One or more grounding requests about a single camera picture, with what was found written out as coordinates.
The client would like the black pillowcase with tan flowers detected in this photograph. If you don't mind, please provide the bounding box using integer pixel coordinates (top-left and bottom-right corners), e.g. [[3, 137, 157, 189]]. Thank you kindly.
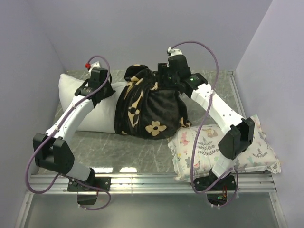
[[114, 64, 191, 140]]

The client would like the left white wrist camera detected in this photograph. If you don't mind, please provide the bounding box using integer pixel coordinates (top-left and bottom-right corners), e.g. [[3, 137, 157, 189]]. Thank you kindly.
[[85, 61, 101, 72]]

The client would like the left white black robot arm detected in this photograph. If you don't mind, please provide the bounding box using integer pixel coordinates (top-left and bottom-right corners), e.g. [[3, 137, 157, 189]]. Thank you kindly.
[[33, 67, 114, 191]]

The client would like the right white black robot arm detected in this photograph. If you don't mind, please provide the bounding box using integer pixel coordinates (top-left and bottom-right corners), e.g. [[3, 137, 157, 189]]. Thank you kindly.
[[158, 49, 255, 190]]

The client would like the aluminium mounting rail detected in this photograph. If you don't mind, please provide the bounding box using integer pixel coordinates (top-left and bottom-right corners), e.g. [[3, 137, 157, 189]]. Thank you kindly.
[[29, 173, 276, 194]]

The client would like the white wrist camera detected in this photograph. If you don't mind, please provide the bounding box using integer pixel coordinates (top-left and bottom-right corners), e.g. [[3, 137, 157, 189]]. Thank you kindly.
[[167, 47, 182, 57], [85, 61, 101, 72]]

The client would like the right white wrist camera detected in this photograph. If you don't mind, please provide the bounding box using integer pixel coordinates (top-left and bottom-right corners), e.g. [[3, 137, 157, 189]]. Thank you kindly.
[[167, 47, 182, 57]]

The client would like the white floral printed pillow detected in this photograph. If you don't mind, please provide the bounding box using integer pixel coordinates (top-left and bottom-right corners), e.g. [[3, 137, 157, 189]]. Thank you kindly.
[[168, 115, 281, 182]]

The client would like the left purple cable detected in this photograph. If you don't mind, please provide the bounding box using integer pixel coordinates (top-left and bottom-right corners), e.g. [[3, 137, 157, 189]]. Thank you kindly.
[[24, 56, 112, 210]]

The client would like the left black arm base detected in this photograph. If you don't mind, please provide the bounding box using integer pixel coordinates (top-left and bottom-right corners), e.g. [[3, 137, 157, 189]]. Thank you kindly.
[[67, 177, 112, 211]]

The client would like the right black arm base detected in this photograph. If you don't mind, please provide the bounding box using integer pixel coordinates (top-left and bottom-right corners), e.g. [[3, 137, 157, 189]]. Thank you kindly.
[[193, 175, 239, 209]]

